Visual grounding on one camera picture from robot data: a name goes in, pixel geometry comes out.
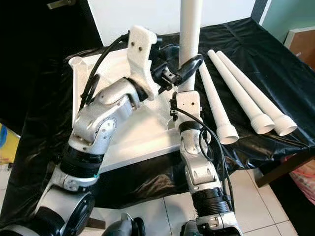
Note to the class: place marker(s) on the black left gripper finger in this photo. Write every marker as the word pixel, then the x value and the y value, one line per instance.
pixel 170 49
pixel 191 69

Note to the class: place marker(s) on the white plastic table top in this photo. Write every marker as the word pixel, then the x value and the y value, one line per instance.
pixel 152 132

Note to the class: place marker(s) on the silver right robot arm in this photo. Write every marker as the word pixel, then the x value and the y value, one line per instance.
pixel 199 167

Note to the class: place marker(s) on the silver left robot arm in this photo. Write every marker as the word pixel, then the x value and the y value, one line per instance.
pixel 103 123

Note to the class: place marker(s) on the black plastic cover sheet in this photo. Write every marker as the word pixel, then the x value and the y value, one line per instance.
pixel 251 39

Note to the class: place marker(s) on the brown wooden cabinet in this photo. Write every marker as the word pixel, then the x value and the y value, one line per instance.
pixel 304 49

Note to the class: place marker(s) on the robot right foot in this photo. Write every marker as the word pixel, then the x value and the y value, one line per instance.
pixel 193 229

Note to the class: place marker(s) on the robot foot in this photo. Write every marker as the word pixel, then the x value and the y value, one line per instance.
pixel 193 229
pixel 124 226

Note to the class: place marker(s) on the dark wooden table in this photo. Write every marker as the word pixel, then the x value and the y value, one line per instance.
pixel 283 168

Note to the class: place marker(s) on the yellow plastic container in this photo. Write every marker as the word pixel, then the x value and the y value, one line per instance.
pixel 9 147

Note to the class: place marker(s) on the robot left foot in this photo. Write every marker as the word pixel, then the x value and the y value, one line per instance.
pixel 124 226

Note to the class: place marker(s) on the red plastic bag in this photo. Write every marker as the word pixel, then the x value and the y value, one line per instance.
pixel 304 181

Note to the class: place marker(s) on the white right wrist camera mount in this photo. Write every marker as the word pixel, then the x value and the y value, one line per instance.
pixel 187 105

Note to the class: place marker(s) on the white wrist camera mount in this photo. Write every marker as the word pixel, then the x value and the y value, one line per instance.
pixel 187 105
pixel 140 59

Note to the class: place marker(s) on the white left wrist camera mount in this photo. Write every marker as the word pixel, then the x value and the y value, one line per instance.
pixel 140 59

